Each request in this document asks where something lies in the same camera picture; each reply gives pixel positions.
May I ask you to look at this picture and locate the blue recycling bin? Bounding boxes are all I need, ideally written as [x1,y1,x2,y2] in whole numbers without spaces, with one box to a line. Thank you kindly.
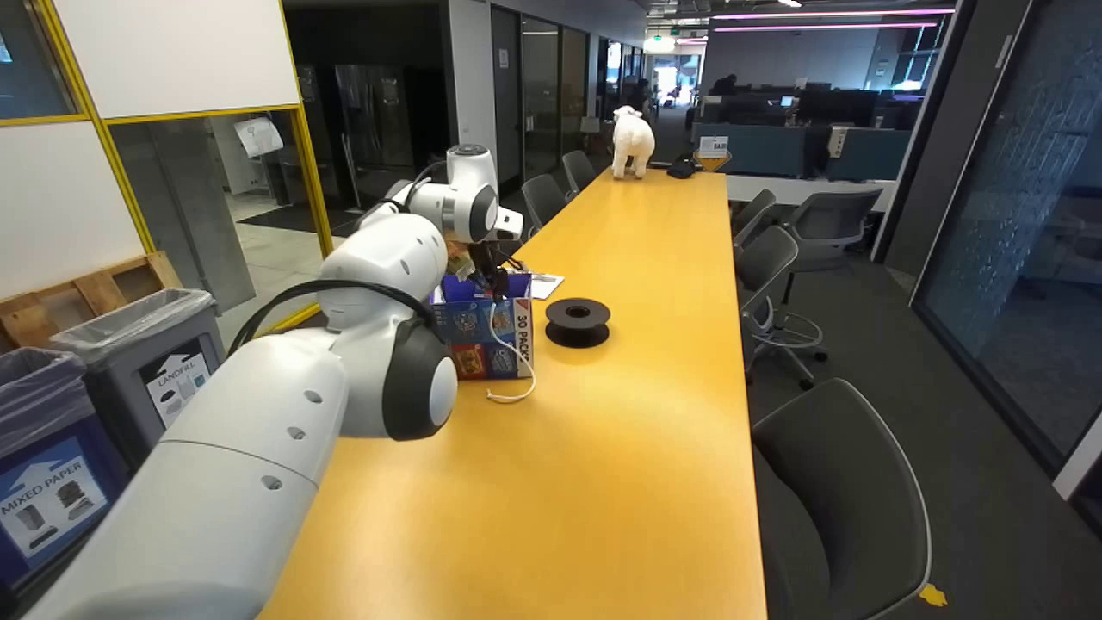
[0,346,137,600]

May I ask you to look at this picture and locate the grey recycling bin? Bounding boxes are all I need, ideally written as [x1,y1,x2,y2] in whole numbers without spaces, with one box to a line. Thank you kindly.
[47,285,230,463]

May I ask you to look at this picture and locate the white paper notice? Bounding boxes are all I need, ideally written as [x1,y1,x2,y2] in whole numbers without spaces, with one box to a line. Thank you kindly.
[230,114,288,162]

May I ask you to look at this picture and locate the white plush animal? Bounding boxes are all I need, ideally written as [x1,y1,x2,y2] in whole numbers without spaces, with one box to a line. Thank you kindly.
[607,105,660,186]

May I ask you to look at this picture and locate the dark round spool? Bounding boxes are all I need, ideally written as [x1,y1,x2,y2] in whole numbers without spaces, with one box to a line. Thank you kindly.
[540,296,613,352]

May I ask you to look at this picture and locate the white paper sheet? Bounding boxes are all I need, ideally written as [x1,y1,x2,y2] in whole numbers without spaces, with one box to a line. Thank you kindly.
[528,268,570,304]

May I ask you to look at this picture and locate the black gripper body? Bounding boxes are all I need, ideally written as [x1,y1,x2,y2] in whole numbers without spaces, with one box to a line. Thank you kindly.
[460,230,524,299]

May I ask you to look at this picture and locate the black chair with chrome ring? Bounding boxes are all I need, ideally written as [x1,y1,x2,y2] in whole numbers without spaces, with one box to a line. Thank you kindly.
[735,220,829,391]

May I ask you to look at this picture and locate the white braided rope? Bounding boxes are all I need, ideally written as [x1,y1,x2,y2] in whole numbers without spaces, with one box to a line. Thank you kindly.
[480,293,540,408]

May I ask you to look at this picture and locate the wooden pallet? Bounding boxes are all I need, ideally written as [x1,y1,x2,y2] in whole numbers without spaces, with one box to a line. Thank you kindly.
[0,250,185,352]

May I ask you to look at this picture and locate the black office chair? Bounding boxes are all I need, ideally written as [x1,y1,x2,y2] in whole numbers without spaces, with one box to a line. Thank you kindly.
[558,149,603,198]
[730,186,778,244]
[785,186,890,263]
[519,169,571,235]
[751,376,939,620]

